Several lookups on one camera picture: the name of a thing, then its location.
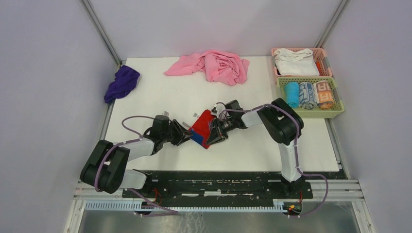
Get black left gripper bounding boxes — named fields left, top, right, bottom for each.
left=161, top=119, right=193, bottom=146

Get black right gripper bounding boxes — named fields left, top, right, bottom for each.
left=206, top=116, right=236, bottom=146

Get red blue patterned towel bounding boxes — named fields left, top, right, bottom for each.
left=189, top=110, right=215, bottom=149

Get purple cloth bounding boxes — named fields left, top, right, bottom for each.
left=104, top=65, right=140, bottom=103

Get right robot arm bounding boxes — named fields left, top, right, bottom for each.
left=205, top=98, right=304, bottom=198

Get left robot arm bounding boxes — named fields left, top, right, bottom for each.
left=80, top=115, right=192, bottom=198

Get crumpled pink cloth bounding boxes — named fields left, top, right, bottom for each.
left=164, top=50, right=250, bottom=86

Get rolled light blue towel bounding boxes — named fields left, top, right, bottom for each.
left=284, top=82, right=300, bottom=108

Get white folded cloth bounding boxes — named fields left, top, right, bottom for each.
left=274, top=48, right=320, bottom=76

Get orange item in pink basket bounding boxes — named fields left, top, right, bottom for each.
left=315, top=62, right=322, bottom=74

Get pink plastic basket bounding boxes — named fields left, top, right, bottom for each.
left=271, top=48, right=332, bottom=78

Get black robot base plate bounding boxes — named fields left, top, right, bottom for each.
left=138, top=171, right=313, bottom=207

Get white slotted cable duct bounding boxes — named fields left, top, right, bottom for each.
left=85, top=200, right=287, bottom=213

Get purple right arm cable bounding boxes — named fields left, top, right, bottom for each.
left=215, top=102, right=329, bottom=218

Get aluminium frame rails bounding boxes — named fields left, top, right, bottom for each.
left=63, top=180, right=375, bottom=233

